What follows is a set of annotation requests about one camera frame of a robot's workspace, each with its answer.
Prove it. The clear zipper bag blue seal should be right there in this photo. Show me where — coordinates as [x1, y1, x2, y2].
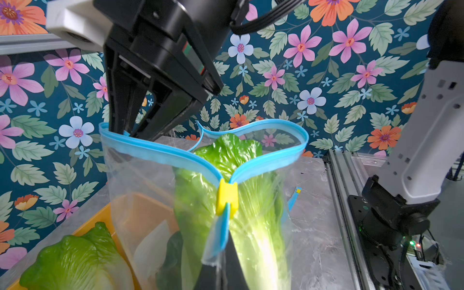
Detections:
[99, 119, 309, 290]

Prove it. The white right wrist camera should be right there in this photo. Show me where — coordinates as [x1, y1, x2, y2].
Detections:
[46, 0, 113, 52]

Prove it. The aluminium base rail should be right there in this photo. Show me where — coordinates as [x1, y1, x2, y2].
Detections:
[322, 148, 464, 290]

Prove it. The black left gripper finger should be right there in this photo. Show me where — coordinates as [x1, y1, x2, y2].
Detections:
[194, 233, 249, 290]

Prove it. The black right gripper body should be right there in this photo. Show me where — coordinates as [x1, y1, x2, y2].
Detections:
[93, 1, 248, 96]

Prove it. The aluminium frame post right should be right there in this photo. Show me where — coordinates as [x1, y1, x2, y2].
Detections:
[0, 34, 75, 56]

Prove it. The spare clear zipper bag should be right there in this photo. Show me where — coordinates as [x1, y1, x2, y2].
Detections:
[287, 187, 302, 212]

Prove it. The green cabbage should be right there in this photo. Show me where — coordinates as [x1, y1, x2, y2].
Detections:
[174, 134, 291, 289]
[19, 222, 135, 290]
[230, 172, 291, 290]

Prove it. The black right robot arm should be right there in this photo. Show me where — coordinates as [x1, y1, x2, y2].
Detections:
[93, 1, 464, 236]

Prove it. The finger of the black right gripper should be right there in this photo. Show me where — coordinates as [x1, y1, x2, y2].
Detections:
[105, 47, 149, 134]
[132, 83, 207, 141]

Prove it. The yellow plastic tray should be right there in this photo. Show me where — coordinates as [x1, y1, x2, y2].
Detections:
[8, 193, 182, 290]

